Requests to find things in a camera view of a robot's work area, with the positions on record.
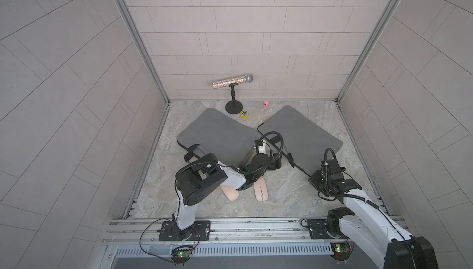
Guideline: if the pink computer mouse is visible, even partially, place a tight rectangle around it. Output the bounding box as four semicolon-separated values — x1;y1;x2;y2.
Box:
253;177;269;202
220;185;239;202

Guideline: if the grey laptop bag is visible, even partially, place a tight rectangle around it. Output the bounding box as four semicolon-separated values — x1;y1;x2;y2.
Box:
257;106;343;175
177;108;261;167

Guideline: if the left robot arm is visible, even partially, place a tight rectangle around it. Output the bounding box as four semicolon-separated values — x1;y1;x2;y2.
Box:
172;151;282;231

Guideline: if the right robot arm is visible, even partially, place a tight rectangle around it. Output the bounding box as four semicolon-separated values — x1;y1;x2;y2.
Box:
309;148;438;269

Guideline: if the small yellow blue toy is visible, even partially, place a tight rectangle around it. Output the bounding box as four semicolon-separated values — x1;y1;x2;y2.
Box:
240;111;248;119

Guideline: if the black microphone stand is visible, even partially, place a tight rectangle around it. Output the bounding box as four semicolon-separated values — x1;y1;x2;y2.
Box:
225;82;243;115

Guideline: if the right circuit board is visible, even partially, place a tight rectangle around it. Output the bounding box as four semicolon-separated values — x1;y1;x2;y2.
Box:
331;242;352;262

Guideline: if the circuit board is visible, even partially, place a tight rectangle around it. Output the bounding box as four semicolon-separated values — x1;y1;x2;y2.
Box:
331;242;352;262
171;245;193;265

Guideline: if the glitter microphone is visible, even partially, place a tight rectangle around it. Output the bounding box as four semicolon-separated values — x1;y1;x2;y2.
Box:
211;74;253;89

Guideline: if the left circuit board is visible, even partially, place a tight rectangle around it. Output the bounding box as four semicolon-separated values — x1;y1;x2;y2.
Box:
171;245;193;265

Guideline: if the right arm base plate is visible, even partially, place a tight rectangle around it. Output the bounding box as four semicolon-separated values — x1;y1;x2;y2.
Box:
306;219;333;240

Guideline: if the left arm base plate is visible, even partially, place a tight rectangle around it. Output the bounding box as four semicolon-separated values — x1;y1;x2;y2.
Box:
159;220;211;241

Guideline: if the aluminium mounting rail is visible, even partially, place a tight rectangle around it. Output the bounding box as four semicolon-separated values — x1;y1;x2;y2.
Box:
98;217;347;255

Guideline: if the black cable left base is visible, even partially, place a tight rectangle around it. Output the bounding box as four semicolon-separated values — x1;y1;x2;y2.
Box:
138;218;174;263

